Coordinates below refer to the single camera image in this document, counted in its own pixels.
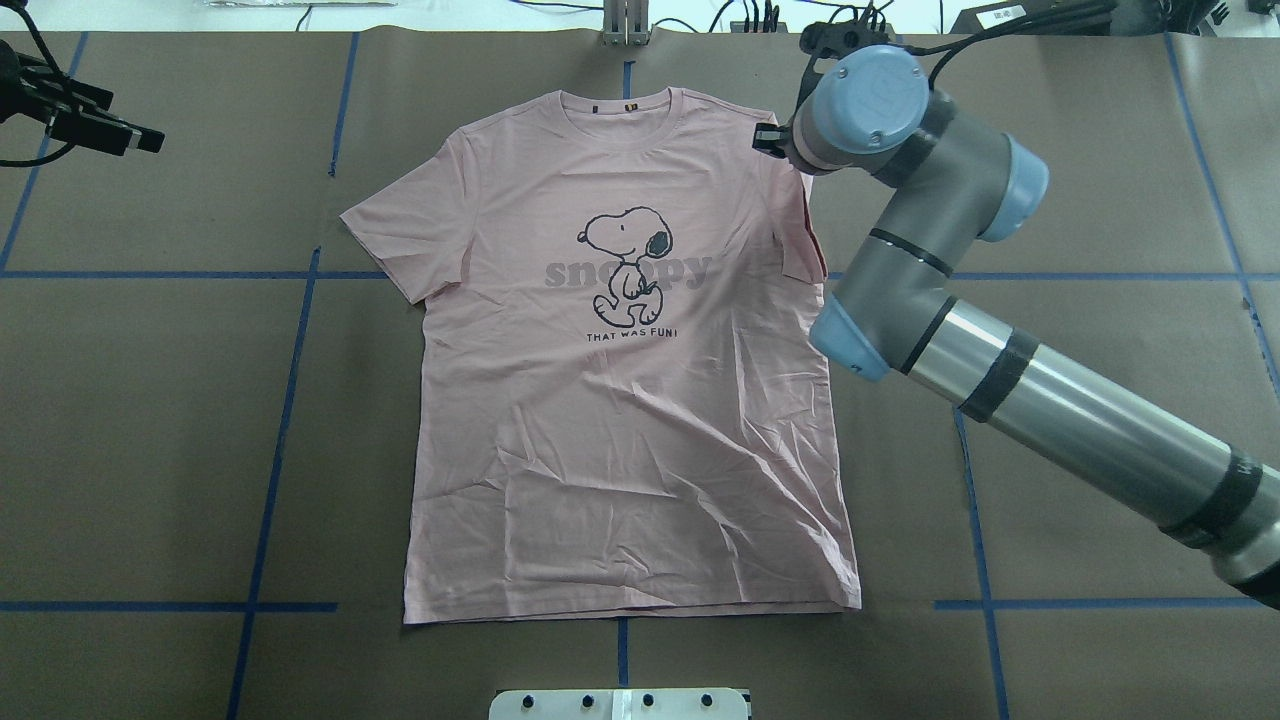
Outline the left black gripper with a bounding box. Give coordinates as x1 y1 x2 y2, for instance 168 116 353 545
1 50 166 156

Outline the pink Snoopy t-shirt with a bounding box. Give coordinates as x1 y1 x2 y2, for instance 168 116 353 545
340 87 863 626

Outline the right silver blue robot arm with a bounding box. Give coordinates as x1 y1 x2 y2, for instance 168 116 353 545
753 37 1279 607

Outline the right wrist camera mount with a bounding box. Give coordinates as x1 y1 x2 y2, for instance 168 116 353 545
797 18 893 59

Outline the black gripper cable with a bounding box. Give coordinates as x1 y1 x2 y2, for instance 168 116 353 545
800 0 1132 101

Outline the aluminium frame post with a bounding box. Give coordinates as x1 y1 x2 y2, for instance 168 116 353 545
602 0 652 47

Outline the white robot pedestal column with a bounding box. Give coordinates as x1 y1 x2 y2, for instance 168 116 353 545
488 687 753 719

